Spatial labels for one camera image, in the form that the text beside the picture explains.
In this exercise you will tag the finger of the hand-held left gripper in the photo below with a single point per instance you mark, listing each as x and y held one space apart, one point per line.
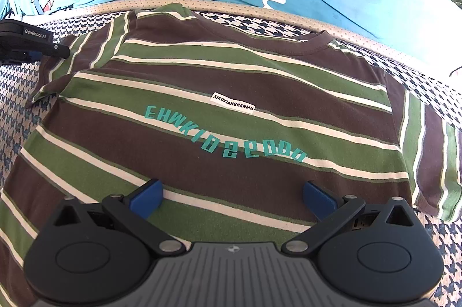
34 57
57 50

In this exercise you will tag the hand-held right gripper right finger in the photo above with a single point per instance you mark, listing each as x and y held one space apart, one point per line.
319 198

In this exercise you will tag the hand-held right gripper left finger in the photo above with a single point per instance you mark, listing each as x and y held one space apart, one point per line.
146 198

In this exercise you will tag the green brown striped t-shirt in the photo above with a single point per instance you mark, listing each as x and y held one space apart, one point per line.
216 76

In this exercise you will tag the houndstooth sofa cover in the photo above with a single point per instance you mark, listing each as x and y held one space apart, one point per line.
444 256

